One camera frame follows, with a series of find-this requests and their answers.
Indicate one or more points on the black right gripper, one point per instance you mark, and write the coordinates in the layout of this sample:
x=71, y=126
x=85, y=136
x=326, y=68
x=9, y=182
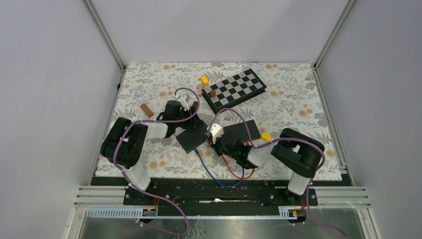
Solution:
x=215, y=147

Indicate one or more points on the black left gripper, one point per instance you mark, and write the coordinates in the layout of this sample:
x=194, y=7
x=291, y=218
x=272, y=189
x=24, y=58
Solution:
x=192, y=122

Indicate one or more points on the black network switch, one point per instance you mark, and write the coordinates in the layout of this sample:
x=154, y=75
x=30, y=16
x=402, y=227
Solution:
x=192, y=138
x=240, y=131

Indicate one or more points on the black white chessboard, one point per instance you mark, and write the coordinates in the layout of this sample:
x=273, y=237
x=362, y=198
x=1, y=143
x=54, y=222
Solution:
x=234, y=90

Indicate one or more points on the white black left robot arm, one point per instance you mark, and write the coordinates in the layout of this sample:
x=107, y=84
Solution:
x=124, y=143

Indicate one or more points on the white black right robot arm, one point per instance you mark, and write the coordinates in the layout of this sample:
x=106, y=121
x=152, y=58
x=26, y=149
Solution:
x=300, y=153

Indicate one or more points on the dark brown wooden block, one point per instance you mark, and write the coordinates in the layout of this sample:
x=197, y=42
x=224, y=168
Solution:
x=195, y=105

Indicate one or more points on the reddish brown wooden block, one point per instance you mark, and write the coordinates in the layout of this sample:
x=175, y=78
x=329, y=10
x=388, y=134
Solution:
x=148, y=112

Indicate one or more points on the floral table mat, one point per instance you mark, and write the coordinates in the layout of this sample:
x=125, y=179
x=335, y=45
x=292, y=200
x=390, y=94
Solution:
x=291, y=100

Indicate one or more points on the yellow block on mat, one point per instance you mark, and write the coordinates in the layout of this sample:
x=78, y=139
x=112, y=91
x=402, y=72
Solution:
x=266, y=137

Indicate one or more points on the yellow block near chessboard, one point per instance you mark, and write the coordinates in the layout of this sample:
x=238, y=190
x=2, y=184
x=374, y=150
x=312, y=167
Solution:
x=204, y=81

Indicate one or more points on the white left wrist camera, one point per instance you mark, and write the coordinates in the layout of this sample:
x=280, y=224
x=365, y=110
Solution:
x=182, y=100

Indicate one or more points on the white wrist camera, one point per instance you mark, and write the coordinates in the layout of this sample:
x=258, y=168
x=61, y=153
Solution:
x=214, y=132
x=182, y=100

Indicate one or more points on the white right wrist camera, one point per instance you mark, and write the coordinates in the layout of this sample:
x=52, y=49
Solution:
x=214, y=132

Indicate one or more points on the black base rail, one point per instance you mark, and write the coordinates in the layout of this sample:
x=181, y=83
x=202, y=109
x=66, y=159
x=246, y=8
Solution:
x=204, y=197

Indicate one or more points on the left aluminium frame post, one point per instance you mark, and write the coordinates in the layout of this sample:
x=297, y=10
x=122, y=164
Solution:
x=104, y=33

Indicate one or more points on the aluminium frame post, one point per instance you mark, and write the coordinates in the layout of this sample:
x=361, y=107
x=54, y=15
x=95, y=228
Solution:
x=104, y=33
x=334, y=33

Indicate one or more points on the right aluminium frame post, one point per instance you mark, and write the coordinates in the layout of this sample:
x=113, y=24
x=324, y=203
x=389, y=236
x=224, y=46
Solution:
x=334, y=33

